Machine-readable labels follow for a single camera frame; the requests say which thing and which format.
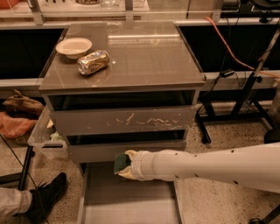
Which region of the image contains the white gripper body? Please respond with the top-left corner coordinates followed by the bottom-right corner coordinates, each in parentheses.
top-left (130, 150), bottom-right (157, 181)

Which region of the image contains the dark green sponge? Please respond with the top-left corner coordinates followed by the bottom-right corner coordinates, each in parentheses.
top-left (114, 153), bottom-right (131, 174)

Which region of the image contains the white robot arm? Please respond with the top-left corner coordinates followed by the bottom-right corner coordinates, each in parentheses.
top-left (114, 143), bottom-right (280, 193)

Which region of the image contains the open grey bottom drawer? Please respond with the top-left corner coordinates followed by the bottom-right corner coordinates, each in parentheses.
top-left (77, 162), bottom-right (183, 224)

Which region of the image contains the grey middle drawer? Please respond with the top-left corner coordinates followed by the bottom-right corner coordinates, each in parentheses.
top-left (67, 140), bottom-right (186, 163)

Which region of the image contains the grey top drawer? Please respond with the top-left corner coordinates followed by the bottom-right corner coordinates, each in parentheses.
top-left (50, 106), bottom-right (196, 136)

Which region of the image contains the grey drawer cabinet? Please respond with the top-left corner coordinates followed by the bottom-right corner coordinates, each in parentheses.
top-left (38, 20), bottom-right (207, 224)

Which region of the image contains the clear plastic storage bin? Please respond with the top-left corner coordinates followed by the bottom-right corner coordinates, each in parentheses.
top-left (28, 107), bottom-right (67, 159)

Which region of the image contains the black shoe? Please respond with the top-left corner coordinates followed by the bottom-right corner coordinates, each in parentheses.
top-left (25, 172), bottom-right (67, 224)

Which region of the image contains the black stand leg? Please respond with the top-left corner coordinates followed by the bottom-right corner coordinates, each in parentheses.
top-left (17, 146), bottom-right (34, 191)

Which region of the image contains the crushed metallic can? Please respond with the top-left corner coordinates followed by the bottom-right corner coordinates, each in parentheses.
top-left (77, 50), bottom-right (109, 75)

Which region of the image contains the white trouser leg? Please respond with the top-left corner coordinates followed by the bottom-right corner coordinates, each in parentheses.
top-left (0, 187), bottom-right (32, 216)

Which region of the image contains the white bowl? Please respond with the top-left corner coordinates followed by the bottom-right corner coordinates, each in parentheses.
top-left (56, 38), bottom-right (92, 60)

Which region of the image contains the black power adapter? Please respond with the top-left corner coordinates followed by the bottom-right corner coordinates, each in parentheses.
top-left (220, 69), bottom-right (235, 78)

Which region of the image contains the brown bag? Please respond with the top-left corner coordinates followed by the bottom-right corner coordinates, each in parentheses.
top-left (3, 89), bottom-right (45, 120)

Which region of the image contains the orange cloth bag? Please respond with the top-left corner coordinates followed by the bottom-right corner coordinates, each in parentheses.
top-left (0, 112), bottom-right (37, 138)

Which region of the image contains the black office chair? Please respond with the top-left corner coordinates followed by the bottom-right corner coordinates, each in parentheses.
top-left (248, 128), bottom-right (280, 224)

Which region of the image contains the black table leg frame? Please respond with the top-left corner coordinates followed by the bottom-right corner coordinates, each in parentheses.
top-left (195, 27), bottom-right (280, 144)

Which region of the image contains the orange cable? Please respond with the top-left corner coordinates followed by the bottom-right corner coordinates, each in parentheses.
top-left (203, 16), bottom-right (280, 79)

